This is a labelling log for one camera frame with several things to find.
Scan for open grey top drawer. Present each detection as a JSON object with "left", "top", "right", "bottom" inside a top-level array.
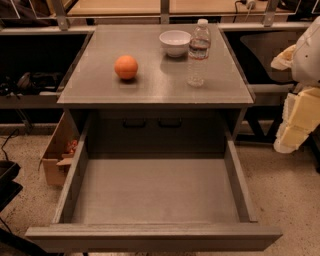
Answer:
[{"left": 24, "top": 114, "right": 284, "bottom": 253}]

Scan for orange fruit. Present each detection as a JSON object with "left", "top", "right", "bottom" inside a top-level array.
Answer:
[{"left": 114, "top": 55, "right": 138, "bottom": 80}]

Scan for cardboard box on floor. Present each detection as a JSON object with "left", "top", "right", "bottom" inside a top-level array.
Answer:
[{"left": 41, "top": 114, "right": 79, "bottom": 186}]

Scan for clear plastic water bottle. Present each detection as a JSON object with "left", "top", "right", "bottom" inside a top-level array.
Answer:
[{"left": 187, "top": 19, "right": 211, "bottom": 87}]

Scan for black drawer handle right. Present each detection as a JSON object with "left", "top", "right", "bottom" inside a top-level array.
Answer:
[{"left": 158, "top": 118, "right": 182, "bottom": 128}]

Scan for white ceramic bowl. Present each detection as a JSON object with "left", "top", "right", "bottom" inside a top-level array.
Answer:
[{"left": 159, "top": 30, "right": 191, "bottom": 57}]

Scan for grey cabinet with top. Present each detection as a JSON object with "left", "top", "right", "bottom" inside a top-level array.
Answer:
[{"left": 59, "top": 25, "right": 253, "bottom": 157}]

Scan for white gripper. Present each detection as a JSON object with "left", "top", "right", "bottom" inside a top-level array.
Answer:
[{"left": 271, "top": 17, "right": 320, "bottom": 154}]

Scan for black drawer handle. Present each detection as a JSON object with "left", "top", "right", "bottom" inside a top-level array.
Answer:
[
  {"left": 122, "top": 119, "right": 146, "bottom": 128},
  {"left": 158, "top": 118, "right": 182, "bottom": 128}
]

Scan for black headphones on shelf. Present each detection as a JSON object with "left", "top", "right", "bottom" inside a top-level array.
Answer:
[{"left": 0, "top": 72, "right": 63, "bottom": 96}]

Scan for black drawer handle left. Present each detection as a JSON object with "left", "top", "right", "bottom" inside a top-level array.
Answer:
[{"left": 122, "top": 119, "right": 146, "bottom": 128}]

